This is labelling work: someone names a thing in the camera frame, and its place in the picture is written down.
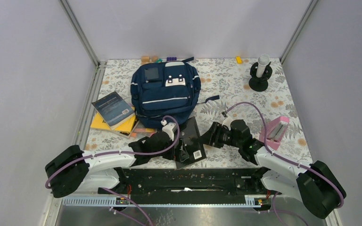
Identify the wooden cube block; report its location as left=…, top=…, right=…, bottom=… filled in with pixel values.
left=141, top=56, right=150, bottom=63

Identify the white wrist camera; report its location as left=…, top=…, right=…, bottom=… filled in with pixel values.
left=161, top=120, right=177, bottom=141
left=222, top=111, right=234, bottom=130

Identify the yellow block at back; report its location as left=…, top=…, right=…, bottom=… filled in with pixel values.
left=235, top=56, right=243, bottom=64

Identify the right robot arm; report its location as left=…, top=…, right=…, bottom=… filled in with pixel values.
left=198, top=120, right=346, bottom=219

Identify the yellow book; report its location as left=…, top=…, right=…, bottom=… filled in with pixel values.
left=90, top=107, right=140, bottom=139

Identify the purple cable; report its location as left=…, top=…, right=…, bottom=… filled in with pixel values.
left=223, top=102, right=345, bottom=226
left=45, top=115, right=181, bottom=226

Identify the black microphone stand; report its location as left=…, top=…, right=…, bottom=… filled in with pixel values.
left=248, top=62, right=272, bottom=92

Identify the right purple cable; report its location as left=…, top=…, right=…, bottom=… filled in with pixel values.
left=223, top=102, right=345, bottom=226

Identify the floral table cloth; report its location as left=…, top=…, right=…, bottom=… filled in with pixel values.
left=82, top=58, right=312, bottom=169

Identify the dark blue book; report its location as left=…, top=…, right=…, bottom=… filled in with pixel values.
left=91, top=91, right=135, bottom=130

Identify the black notebook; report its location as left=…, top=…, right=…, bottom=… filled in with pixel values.
left=175, top=117, right=206, bottom=170

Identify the pink pencil case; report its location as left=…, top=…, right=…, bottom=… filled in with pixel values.
left=266, top=116, right=290, bottom=150

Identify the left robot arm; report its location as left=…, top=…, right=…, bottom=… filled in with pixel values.
left=44, top=131, right=181, bottom=198

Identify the orange pink highlighter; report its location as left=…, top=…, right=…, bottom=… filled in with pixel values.
left=131, top=123, right=157, bottom=138

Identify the navy blue student backpack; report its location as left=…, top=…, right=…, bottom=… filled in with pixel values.
left=130, top=56, right=220, bottom=130

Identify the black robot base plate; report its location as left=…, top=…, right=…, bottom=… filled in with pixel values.
left=112, top=168, right=275, bottom=205

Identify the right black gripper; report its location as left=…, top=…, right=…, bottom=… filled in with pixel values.
left=195, top=121, right=242, bottom=149

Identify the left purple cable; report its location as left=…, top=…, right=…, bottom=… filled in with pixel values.
left=45, top=115, right=181, bottom=226

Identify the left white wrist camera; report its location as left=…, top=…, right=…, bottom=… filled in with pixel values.
left=161, top=120, right=177, bottom=141

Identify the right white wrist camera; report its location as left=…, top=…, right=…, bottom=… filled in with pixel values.
left=222, top=111, right=234, bottom=130

